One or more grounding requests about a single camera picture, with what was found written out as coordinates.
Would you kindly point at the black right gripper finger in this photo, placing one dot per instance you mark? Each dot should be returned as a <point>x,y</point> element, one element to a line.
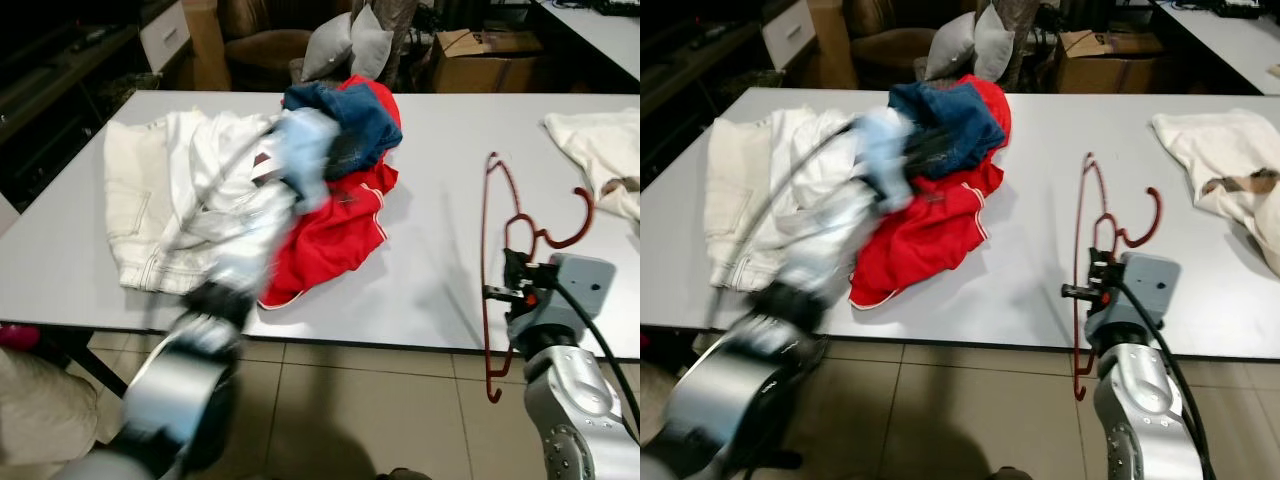
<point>505,294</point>
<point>515,268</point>
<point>1099,266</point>
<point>1080,292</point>

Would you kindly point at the red heart-neck hanger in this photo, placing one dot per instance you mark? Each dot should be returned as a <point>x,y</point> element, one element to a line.
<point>585,222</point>
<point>1152,222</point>

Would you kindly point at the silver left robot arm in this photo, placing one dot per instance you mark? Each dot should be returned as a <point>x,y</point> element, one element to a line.
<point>180,390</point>
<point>720,390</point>

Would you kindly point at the dark blue garment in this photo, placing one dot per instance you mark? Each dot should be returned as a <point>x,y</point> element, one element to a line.
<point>960,115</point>
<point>365,120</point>

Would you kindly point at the large grey table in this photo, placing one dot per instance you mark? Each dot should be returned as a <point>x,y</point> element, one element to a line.
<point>440,280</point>
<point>1030,280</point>

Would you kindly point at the red white-striped garment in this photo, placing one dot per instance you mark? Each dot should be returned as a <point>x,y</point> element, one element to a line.
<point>330,240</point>
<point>920,240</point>

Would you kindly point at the grey pillow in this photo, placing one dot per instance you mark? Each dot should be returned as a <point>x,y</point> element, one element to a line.
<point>947,60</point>
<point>995,45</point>
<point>372,45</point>
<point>325,60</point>

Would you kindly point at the brown armchair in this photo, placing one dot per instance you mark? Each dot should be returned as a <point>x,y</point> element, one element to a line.
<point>885,50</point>
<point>260,55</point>

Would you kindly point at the cream garment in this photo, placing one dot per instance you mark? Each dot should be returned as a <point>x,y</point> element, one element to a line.
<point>600,150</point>
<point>1220,150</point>

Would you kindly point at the tall tan cardboard box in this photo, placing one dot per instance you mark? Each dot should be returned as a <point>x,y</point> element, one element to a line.
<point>205,50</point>
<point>830,50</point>

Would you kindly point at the brown cardboard box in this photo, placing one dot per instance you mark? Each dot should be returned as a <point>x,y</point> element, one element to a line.
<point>480,65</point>
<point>1100,65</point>

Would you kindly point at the white drawer unit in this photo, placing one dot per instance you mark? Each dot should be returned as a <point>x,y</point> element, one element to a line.
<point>165,35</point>
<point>788,30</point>

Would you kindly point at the cream denim trousers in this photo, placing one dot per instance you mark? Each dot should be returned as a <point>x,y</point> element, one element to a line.
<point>740,200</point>
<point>140,200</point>

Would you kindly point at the small grey table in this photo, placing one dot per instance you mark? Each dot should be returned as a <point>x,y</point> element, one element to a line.
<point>600,35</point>
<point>1230,45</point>

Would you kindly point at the black low cabinet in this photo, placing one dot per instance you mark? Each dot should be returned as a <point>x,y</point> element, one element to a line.
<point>60,90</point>
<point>690,60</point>

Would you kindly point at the beige fabric cushion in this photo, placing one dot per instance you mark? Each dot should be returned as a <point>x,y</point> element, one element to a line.
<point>40,410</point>

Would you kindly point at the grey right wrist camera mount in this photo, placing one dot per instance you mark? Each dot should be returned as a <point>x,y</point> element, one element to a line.
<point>1150,290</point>
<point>585,290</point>

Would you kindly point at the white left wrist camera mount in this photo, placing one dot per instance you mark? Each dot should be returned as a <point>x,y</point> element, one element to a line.
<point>305,150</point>
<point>885,150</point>

